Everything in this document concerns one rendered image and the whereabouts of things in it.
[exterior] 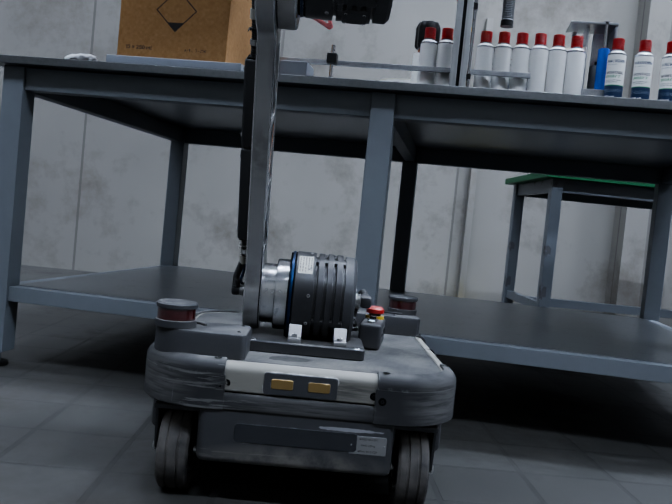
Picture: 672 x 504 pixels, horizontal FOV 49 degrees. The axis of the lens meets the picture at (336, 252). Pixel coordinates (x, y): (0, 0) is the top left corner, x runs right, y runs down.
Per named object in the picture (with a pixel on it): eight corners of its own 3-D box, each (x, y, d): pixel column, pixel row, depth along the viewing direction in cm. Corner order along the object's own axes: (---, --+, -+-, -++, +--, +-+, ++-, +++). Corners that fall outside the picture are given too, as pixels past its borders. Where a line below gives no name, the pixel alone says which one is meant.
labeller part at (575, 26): (611, 35, 230) (611, 31, 230) (619, 25, 219) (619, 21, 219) (565, 32, 232) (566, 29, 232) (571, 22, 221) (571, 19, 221)
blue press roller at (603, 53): (602, 106, 222) (608, 50, 221) (604, 104, 219) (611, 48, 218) (591, 105, 223) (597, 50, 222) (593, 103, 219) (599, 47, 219)
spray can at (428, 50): (431, 99, 226) (438, 31, 226) (433, 96, 221) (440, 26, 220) (414, 97, 227) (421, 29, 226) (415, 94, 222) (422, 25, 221)
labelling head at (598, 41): (602, 117, 231) (611, 34, 230) (610, 110, 218) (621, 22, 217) (555, 114, 233) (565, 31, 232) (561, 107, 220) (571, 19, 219)
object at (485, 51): (488, 103, 224) (495, 34, 223) (489, 100, 219) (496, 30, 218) (470, 101, 225) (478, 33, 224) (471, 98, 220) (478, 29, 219)
